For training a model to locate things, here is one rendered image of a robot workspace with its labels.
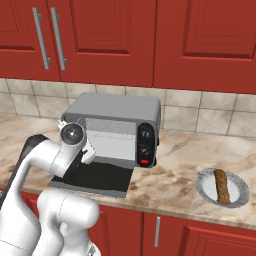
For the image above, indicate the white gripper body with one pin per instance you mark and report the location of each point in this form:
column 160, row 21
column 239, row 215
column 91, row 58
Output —
column 88, row 154

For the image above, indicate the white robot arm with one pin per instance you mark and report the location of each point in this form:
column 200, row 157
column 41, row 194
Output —
column 36, row 166

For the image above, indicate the black toaster oven door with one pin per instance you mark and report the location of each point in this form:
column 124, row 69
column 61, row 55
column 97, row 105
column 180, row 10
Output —
column 100, row 176

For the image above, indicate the grey toaster oven rack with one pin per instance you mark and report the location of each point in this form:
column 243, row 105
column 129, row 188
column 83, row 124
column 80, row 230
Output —
column 115, row 146

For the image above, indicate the grey toaster oven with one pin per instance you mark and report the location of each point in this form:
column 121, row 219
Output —
column 116, row 106

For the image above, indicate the black temperature knob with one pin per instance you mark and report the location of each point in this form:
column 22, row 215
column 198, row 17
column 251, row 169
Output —
column 145, row 133

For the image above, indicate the red base cupboard door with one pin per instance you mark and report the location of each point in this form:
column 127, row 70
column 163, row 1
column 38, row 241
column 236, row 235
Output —
column 120, row 233
column 30, row 201
column 206, row 241

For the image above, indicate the grey round plate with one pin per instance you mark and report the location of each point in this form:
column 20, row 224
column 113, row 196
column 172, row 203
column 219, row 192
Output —
column 208, row 191

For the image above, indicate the brown baguette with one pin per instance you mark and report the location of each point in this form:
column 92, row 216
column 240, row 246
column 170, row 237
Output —
column 221, row 186

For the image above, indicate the black timer knob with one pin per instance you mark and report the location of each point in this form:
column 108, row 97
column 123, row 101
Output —
column 144, row 150

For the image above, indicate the red wall cupboard door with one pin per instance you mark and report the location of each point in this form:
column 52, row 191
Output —
column 106, row 40
column 206, row 43
column 16, row 36

